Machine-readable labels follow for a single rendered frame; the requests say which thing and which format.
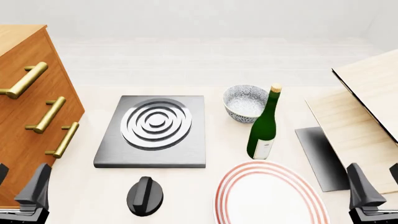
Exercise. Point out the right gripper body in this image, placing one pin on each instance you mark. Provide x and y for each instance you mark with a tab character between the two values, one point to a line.
373	217

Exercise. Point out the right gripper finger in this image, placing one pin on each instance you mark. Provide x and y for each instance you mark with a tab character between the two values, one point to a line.
362	189
394	173

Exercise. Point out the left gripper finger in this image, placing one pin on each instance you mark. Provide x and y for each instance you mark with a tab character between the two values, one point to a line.
35	189
3	173

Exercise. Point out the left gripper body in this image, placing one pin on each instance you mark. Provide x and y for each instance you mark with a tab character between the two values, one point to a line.
21	217

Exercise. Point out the flat black stove plate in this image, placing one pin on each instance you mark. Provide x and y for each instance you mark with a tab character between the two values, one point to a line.
112	154

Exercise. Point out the round black stove knob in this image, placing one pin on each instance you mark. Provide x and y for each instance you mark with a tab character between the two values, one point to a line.
144	198

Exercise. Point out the pale wood rack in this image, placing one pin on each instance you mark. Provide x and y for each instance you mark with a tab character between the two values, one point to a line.
351	121

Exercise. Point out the white plate with red rings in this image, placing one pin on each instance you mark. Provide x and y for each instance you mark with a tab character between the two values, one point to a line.
267	198

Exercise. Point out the green wine bottle with cork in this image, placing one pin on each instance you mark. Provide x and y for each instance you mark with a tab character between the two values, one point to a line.
263	130

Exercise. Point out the wooden cabinet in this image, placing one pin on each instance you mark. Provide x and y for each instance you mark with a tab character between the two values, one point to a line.
12	37

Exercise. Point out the blue patterned white bowl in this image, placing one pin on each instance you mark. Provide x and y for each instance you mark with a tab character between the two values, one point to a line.
242	102

